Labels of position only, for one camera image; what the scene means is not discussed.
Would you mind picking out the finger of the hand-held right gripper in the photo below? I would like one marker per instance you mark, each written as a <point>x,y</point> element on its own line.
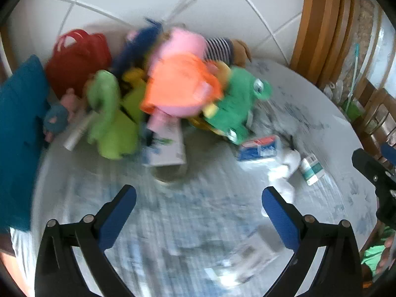
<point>389,151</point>
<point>371,168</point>

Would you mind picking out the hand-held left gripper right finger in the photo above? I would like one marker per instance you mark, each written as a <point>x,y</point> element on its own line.
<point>280,219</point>

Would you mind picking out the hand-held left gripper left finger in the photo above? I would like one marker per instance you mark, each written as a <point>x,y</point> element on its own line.
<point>116,219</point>

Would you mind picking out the blue plastic crate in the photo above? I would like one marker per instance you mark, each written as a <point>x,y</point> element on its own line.
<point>18,136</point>

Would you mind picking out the pink pig plush orange dress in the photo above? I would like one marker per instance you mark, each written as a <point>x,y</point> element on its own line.
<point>179,77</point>

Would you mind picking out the person's right hand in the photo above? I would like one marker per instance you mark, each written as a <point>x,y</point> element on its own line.
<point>388,253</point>

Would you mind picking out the wooden chair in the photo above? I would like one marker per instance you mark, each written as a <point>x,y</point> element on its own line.
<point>374,111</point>

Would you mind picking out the white cloth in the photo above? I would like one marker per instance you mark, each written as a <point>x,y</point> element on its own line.
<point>284,173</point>

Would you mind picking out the person's green clothing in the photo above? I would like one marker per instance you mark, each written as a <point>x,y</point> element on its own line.
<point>371,253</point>

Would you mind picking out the green and white small box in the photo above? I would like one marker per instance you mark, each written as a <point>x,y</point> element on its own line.
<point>312,170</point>

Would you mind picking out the blue tissue packet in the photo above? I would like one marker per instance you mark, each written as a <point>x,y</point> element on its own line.
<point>258,148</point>

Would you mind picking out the white cardboard box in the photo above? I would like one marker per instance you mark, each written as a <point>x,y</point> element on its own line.
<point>168,147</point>

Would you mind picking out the silver tube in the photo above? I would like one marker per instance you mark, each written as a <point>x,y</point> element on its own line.
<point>77,133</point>

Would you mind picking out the lime green plush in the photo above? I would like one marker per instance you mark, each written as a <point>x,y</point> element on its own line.
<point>108,114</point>

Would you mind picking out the small pink doll blue dress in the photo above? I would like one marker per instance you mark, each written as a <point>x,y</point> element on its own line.
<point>57,119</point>

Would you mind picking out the green frog plush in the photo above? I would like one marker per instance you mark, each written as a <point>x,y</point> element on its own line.
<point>235,105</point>

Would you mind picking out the yellow plush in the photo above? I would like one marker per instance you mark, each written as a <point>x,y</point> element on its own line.
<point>133,79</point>

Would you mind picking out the red handbag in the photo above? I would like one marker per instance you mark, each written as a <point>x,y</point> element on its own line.
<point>77,63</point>

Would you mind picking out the dark blue plush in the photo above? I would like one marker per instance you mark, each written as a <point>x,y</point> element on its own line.
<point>136,49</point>

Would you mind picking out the brown bear plush striped shirt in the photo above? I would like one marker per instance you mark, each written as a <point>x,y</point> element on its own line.
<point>225,49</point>

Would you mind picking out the wooden door frame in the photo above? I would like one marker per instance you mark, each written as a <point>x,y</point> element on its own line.
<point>321,21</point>

